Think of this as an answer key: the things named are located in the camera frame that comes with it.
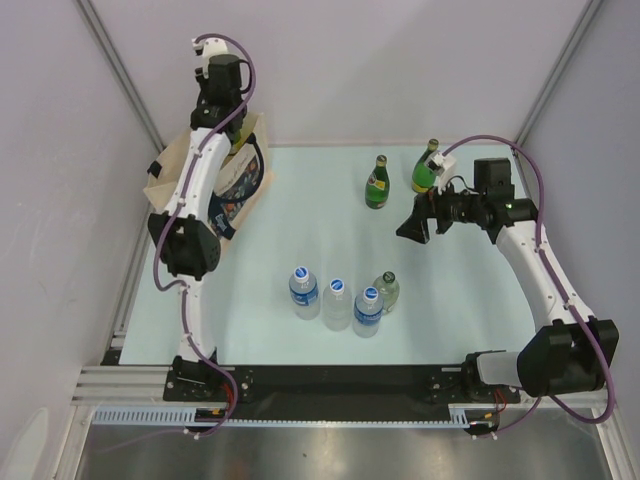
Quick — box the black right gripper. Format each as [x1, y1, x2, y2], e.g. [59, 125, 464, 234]
[397, 172, 486, 244]

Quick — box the green glass bottle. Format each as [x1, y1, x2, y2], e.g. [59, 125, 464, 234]
[411, 138, 439, 193]
[230, 131, 251, 155]

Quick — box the green bottle red label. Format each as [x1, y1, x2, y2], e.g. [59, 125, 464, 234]
[365, 155, 390, 209]

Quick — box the green glass bottle front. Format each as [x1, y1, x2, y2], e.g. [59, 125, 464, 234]
[230, 131, 251, 155]

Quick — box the beige canvas tote bag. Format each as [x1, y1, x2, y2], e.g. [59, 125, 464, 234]
[143, 112, 273, 244]

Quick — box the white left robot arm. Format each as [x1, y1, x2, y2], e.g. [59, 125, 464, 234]
[147, 53, 266, 401]

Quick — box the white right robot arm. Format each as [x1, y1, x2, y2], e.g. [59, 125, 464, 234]
[396, 152, 619, 401]

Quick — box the clear glass bottle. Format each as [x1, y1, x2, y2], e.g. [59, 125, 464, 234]
[373, 271, 400, 314]

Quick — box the blue label water bottle right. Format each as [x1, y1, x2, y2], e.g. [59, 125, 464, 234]
[352, 286, 384, 338]

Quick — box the blue label water bottle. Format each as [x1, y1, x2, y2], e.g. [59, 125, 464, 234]
[289, 265, 320, 320]
[352, 286, 384, 338]

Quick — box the clear plastic water bottle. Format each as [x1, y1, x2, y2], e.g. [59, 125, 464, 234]
[321, 278, 352, 332]

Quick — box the blue label water bottle left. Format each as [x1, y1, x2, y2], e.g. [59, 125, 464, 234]
[289, 265, 320, 320]

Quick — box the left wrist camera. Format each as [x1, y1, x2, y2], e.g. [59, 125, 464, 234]
[192, 38, 229, 66]

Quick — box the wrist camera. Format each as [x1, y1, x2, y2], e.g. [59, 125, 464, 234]
[427, 151, 457, 191]
[192, 38, 229, 66]

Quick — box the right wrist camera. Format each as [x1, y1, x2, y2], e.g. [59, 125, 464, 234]
[427, 151, 457, 191]

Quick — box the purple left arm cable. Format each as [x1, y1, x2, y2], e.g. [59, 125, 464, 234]
[152, 33, 259, 292]

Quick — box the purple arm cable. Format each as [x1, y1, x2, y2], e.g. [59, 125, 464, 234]
[439, 135, 615, 426]
[152, 33, 259, 292]

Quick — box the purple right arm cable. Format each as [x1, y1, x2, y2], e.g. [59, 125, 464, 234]
[439, 135, 615, 426]

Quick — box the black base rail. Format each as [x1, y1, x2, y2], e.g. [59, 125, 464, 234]
[163, 356, 520, 404]

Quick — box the white cable duct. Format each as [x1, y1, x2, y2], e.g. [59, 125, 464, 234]
[92, 406, 497, 429]

